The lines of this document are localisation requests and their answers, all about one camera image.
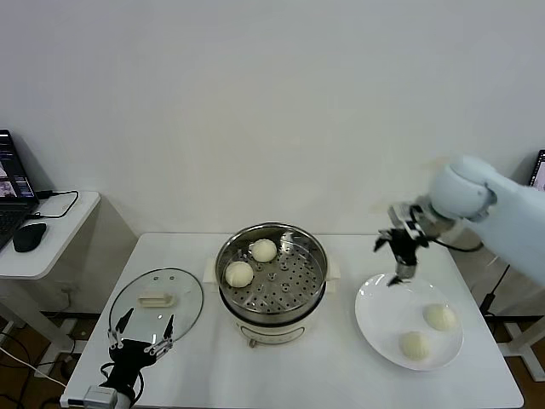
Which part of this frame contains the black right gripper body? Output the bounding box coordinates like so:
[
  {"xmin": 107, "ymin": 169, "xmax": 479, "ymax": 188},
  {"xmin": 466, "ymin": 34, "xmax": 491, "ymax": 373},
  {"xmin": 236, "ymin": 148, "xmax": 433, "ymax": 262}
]
[{"xmin": 391, "ymin": 228, "xmax": 429, "ymax": 265}]

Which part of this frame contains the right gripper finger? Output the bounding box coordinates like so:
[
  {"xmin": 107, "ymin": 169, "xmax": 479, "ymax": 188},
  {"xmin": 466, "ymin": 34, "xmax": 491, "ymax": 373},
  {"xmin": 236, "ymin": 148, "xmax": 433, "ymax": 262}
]
[
  {"xmin": 386, "ymin": 262, "xmax": 418, "ymax": 286},
  {"xmin": 373, "ymin": 228, "xmax": 397, "ymax": 252}
]

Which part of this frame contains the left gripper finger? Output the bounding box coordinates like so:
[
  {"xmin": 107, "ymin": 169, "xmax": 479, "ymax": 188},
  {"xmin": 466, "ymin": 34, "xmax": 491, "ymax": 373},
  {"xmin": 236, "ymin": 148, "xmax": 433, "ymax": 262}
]
[
  {"xmin": 106, "ymin": 307, "xmax": 135, "ymax": 349},
  {"xmin": 144, "ymin": 314, "xmax": 176, "ymax": 355}
]

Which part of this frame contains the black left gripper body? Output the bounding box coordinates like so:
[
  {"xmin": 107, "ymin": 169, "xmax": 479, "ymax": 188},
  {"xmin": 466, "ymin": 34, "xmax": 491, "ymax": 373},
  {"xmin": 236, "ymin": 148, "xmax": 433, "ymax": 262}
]
[{"xmin": 108, "ymin": 339, "xmax": 157, "ymax": 389}]

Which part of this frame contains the glass lid with cream handle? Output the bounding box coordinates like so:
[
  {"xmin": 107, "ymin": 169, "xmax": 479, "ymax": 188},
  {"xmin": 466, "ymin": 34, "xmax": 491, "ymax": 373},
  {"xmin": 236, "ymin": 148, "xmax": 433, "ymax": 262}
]
[{"xmin": 108, "ymin": 267, "xmax": 205, "ymax": 347}]

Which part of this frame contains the white steamed baozi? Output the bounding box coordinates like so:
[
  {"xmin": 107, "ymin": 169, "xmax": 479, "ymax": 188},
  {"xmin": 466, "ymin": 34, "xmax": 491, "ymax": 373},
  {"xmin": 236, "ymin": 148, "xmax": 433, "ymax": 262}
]
[
  {"xmin": 423, "ymin": 302, "xmax": 457, "ymax": 332},
  {"xmin": 224, "ymin": 260, "xmax": 255, "ymax": 287},
  {"xmin": 251, "ymin": 239, "xmax": 278, "ymax": 263},
  {"xmin": 399, "ymin": 331, "xmax": 432, "ymax": 360}
]

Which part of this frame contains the steel perforated steamer basket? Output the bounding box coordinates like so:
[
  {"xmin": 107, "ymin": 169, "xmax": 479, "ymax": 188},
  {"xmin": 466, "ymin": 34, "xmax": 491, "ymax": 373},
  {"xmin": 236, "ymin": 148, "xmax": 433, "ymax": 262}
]
[{"xmin": 203, "ymin": 221, "xmax": 341, "ymax": 315}]

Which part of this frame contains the white round plate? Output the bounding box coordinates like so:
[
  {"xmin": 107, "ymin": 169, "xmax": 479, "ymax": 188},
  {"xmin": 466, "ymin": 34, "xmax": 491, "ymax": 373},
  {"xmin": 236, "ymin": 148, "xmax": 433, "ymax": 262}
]
[{"xmin": 354, "ymin": 272, "xmax": 465, "ymax": 372}]

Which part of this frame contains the cream electric cooker base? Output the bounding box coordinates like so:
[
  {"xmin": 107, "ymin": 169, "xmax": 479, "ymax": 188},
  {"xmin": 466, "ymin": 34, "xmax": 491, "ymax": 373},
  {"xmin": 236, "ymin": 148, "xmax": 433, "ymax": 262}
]
[{"xmin": 204, "ymin": 279, "xmax": 340, "ymax": 349}]

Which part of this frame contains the black computer mouse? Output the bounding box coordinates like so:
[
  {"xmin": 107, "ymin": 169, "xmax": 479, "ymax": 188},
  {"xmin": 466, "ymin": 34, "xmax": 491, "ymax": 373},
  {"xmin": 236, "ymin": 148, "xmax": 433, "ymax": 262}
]
[{"xmin": 12, "ymin": 222, "xmax": 48, "ymax": 253}]

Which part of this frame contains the open black laptop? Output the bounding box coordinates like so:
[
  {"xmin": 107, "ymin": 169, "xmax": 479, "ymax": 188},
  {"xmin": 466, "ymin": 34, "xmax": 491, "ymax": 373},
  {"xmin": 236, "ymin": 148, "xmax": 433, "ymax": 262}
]
[
  {"xmin": 0, "ymin": 129, "xmax": 40, "ymax": 252},
  {"xmin": 529, "ymin": 149, "xmax": 545, "ymax": 191}
]

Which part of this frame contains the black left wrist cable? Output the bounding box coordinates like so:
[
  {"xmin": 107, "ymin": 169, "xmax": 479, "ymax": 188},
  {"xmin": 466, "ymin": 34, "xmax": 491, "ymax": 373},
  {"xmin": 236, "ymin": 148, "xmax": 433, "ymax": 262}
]
[{"xmin": 99, "ymin": 360, "xmax": 145, "ymax": 400}]

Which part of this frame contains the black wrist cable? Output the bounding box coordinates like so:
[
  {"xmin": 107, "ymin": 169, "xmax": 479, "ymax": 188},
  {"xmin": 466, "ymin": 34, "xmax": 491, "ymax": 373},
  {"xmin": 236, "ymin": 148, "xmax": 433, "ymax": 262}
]
[
  {"xmin": 99, "ymin": 360, "xmax": 145, "ymax": 400},
  {"xmin": 429, "ymin": 236, "xmax": 485, "ymax": 253}
]

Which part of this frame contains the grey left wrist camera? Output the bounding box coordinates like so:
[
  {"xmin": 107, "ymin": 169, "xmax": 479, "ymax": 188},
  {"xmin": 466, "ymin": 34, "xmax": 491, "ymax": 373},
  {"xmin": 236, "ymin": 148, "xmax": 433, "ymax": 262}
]
[{"xmin": 83, "ymin": 385, "xmax": 119, "ymax": 409}]

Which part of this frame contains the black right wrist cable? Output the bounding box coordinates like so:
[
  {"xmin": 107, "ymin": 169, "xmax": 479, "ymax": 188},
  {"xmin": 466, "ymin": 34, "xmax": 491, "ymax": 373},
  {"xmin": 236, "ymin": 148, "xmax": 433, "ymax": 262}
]
[{"xmin": 429, "ymin": 236, "xmax": 485, "ymax": 253}]

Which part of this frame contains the black cable with adapter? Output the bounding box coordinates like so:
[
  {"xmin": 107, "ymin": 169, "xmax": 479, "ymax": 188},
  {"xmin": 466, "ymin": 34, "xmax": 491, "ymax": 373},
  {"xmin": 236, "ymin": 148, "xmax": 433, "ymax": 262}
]
[{"xmin": 479, "ymin": 263, "xmax": 511, "ymax": 316}]

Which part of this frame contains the thin white cable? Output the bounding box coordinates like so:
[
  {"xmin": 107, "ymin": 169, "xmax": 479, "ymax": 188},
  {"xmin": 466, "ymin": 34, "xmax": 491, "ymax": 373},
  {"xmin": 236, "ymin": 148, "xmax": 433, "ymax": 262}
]
[{"xmin": 0, "ymin": 344, "xmax": 69, "ymax": 389}]

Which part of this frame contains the thin black cable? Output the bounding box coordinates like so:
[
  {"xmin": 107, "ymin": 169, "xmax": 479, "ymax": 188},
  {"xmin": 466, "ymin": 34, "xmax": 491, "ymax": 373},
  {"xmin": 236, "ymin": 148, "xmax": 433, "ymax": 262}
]
[{"xmin": 0, "ymin": 330, "xmax": 35, "ymax": 370}]

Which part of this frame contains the black laptop charging cable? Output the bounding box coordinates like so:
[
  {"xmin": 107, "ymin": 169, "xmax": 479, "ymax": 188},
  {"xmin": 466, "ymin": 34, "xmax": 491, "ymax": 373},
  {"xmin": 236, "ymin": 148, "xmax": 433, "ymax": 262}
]
[{"xmin": 26, "ymin": 189, "xmax": 80, "ymax": 221}]

